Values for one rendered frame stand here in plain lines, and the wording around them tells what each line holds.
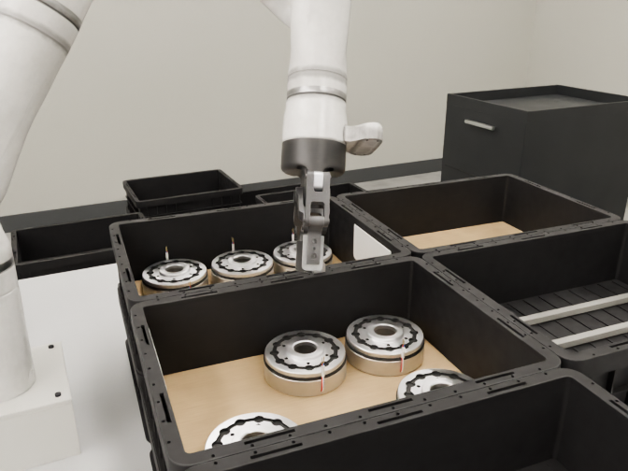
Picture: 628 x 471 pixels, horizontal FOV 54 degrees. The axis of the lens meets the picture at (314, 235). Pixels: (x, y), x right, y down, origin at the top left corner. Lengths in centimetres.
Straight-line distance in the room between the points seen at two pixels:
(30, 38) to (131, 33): 298
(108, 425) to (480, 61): 427
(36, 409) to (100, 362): 25
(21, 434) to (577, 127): 206
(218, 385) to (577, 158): 193
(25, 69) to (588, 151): 209
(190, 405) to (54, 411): 20
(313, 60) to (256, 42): 326
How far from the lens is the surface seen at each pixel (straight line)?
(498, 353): 75
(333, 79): 71
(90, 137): 380
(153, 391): 61
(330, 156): 69
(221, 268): 101
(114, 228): 102
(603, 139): 257
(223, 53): 390
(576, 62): 488
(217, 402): 76
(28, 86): 80
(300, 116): 69
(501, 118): 235
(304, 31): 72
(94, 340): 118
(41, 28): 80
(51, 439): 91
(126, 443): 93
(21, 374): 90
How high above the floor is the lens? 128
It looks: 22 degrees down
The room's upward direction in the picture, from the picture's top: straight up
